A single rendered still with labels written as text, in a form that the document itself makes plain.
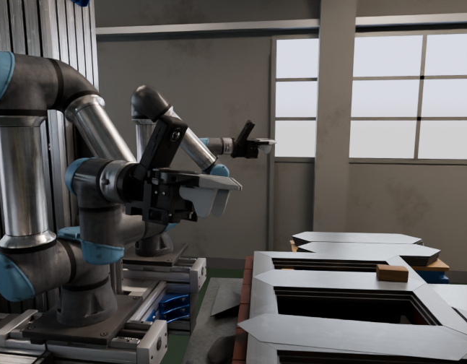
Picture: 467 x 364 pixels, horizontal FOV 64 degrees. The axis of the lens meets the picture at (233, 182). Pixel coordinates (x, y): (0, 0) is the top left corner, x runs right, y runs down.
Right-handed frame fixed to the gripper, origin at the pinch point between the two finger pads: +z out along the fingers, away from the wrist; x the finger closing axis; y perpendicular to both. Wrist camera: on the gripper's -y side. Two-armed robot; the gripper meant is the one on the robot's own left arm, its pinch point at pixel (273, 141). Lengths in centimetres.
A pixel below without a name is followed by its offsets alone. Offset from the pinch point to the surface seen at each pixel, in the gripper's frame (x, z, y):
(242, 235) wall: -184, 53, 134
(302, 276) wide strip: 26, 8, 56
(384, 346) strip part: 79, 7, 49
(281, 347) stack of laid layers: 71, -23, 50
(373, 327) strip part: 69, 11, 50
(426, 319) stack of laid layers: 66, 37, 54
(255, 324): 56, -26, 52
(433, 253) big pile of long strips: 16, 90, 59
